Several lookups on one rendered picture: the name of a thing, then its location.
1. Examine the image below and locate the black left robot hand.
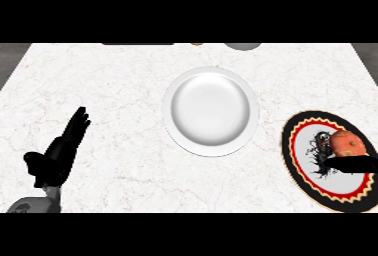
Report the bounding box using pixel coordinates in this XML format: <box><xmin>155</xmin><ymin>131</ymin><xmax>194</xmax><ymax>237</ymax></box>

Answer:
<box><xmin>22</xmin><ymin>106</ymin><xmax>93</xmax><ymax>189</ymax></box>

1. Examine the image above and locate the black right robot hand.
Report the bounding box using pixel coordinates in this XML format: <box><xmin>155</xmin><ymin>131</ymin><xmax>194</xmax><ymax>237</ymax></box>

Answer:
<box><xmin>322</xmin><ymin>154</ymin><xmax>378</xmax><ymax>174</ymax></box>

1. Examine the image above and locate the orange squash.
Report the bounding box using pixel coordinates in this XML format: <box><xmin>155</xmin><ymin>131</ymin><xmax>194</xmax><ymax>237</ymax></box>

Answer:
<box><xmin>328</xmin><ymin>129</ymin><xmax>369</xmax><ymax>158</ymax></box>

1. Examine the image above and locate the black red patterned plate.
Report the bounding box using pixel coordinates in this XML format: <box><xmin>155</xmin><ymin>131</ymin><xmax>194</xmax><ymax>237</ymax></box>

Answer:
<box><xmin>281</xmin><ymin>110</ymin><xmax>378</xmax><ymax>214</ymax></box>

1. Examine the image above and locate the white oval plate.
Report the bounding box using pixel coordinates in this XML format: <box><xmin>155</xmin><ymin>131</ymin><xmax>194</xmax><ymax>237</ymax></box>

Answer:
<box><xmin>161</xmin><ymin>66</ymin><xmax>262</xmax><ymax>158</ymax></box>

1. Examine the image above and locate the grey round object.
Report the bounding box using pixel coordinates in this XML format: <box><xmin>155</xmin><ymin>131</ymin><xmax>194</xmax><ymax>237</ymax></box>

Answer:
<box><xmin>223</xmin><ymin>42</ymin><xmax>263</xmax><ymax>52</ymax></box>

